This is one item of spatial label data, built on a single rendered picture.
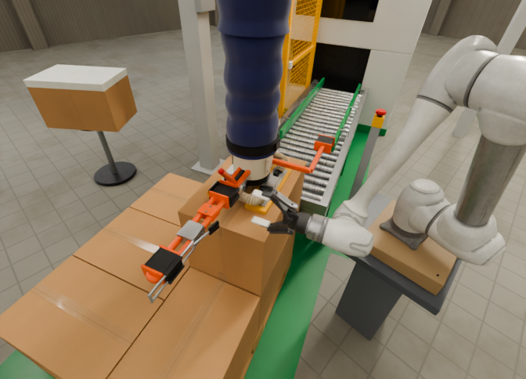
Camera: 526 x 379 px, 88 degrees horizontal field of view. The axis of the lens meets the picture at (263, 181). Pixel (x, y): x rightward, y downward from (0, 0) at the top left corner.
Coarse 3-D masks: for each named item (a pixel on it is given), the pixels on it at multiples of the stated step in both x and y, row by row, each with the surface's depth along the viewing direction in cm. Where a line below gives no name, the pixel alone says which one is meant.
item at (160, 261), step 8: (160, 248) 82; (168, 248) 82; (152, 256) 79; (160, 256) 79; (168, 256) 79; (176, 256) 80; (152, 264) 77; (160, 264) 77; (168, 264) 77; (144, 272) 78; (152, 272) 76; (160, 272) 75
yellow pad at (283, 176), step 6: (288, 168) 138; (270, 174) 133; (276, 174) 130; (282, 174) 134; (288, 174) 135; (282, 180) 131; (258, 186) 126; (264, 186) 126; (276, 186) 126; (282, 186) 128; (270, 192) 123; (246, 204) 117; (264, 204) 116; (270, 204) 118; (252, 210) 116; (258, 210) 115; (264, 210) 115
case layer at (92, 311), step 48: (192, 192) 185; (96, 240) 150; (144, 240) 152; (288, 240) 162; (48, 288) 128; (96, 288) 129; (144, 288) 130; (192, 288) 131; (240, 288) 133; (0, 336) 112; (48, 336) 112; (96, 336) 113; (144, 336) 114; (192, 336) 114; (240, 336) 115
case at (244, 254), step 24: (288, 192) 127; (192, 216) 113; (240, 216) 114; (264, 216) 114; (216, 240) 116; (240, 240) 109; (264, 240) 104; (192, 264) 137; (216, 264) 128; (240, 264) 119; (264, 264) 114; (264, 288) 130
